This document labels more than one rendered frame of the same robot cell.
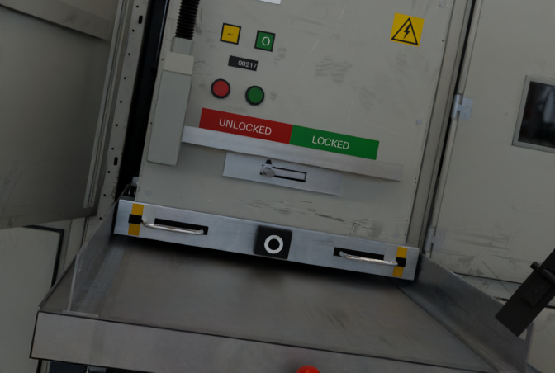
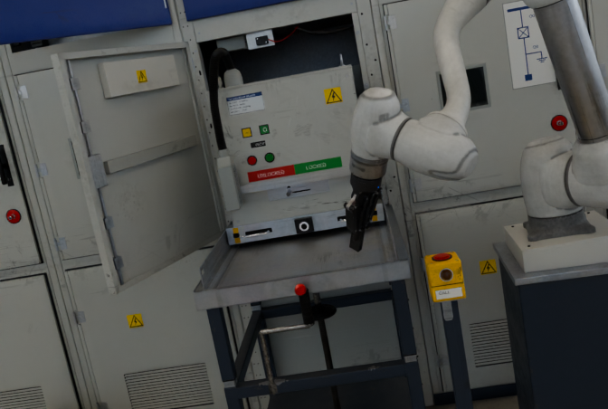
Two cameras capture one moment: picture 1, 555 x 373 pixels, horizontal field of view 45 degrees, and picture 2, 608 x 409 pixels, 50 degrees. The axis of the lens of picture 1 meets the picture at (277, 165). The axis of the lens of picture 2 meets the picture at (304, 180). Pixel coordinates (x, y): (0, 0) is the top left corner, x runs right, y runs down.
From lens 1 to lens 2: 1.12 m
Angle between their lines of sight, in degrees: 16
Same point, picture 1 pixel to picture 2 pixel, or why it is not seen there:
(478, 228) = not seen: hidden behind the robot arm
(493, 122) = (425, 106)
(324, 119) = (308, 156)
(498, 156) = not seen: hidden behind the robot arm
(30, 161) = (182, 222)
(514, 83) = (430, 79)
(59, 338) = (204, 300)
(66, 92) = (187, 181)
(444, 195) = not seen: hidden behind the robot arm
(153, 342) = (239, 292)
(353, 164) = (327, 175)
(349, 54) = (308, 118)
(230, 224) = (280, 223)
